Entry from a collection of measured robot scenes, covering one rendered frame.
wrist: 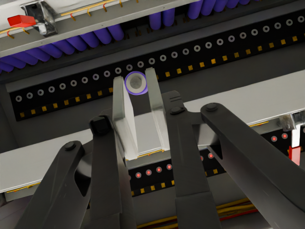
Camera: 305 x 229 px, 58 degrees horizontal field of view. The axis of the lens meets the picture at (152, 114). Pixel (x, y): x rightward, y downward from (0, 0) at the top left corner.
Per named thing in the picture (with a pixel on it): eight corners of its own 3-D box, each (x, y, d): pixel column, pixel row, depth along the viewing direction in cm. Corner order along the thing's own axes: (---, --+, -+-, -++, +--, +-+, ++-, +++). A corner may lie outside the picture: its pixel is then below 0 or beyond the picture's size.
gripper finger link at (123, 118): (139, 158, 17) (127, 161, 17) (133, 107, 23) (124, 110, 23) (124, 116, 15) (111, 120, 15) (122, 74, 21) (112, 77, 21)
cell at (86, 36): (86, 38, 44) (73, 23, 38) (97, 35, 44) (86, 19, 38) (89, 49, 44) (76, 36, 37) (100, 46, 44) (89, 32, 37)
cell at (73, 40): (74, 41, 44) (59, 27, 38) (85, 38, 44) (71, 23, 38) (77, 52, 44) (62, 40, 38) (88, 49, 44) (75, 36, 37)
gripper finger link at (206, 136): (170, 133, 14) (228, 118, 14) (159, 93, 18) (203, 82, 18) (176, 156, 15) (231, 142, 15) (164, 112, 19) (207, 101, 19)
